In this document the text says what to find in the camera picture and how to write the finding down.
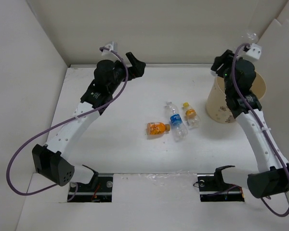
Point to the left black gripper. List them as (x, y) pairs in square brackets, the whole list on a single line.
[(137, 70)]

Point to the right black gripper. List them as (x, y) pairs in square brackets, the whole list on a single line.
[(225, 58)]

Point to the orange juice bottle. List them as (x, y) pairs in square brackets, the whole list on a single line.
[(156, 129)]

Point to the clear bottle orange label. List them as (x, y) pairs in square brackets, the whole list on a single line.
[(191, 116)]

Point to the small blue label bottle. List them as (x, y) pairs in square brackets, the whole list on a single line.
[(178, 128)]

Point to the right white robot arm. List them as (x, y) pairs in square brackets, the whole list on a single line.
[(273, 168)]

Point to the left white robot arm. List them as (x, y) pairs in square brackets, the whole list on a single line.
[(51, 159)]

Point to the beige paper cup bin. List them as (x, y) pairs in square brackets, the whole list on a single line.
[(216, 104)]

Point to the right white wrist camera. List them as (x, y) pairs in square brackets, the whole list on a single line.
[(252, 52)]

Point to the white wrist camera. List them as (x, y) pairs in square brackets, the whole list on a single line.
[(108, 48), (252, 52)]

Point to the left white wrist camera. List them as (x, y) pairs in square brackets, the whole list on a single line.
[(108, 48)]

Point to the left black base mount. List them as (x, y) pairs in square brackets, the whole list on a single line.
[(98, 190)]

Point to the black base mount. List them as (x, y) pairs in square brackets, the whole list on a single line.
[(212, 187), (98, 190)]

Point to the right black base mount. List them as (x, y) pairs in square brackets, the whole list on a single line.
[(212, 187)]

